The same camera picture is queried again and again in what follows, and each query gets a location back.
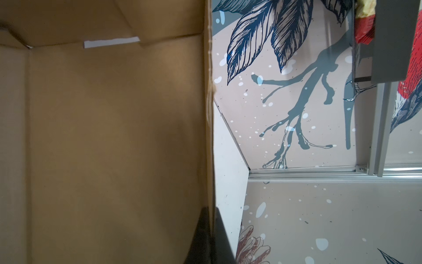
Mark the red cassava chips bag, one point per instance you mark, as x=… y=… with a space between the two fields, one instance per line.
x=365 y=21

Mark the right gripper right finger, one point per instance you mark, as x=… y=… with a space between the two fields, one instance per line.
x=222 y=253

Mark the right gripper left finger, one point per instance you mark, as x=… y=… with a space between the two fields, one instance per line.
x=200 y=249

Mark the brown cardboard box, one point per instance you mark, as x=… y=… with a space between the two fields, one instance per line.
x=106 y=130

